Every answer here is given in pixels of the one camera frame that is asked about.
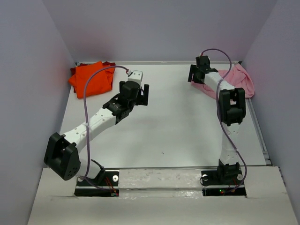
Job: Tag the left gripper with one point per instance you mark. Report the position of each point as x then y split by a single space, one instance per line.
142 99

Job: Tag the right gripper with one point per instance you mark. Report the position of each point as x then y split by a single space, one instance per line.
192 68

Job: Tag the orange t-shirt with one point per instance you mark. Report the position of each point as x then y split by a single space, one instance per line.
91 79

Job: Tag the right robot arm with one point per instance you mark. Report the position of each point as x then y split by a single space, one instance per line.
231 110

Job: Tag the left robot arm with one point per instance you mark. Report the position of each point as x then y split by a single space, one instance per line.
68 155

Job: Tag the pink t-shirt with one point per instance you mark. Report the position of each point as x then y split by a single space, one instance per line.
237 77

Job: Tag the dark red folded t-shirt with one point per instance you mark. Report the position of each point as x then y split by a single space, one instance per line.
110 63

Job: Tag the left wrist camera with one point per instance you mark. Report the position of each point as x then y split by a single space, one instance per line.
135 76

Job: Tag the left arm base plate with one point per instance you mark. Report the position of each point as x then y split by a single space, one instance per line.
108 187

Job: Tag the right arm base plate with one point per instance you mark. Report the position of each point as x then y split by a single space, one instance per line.
213 186

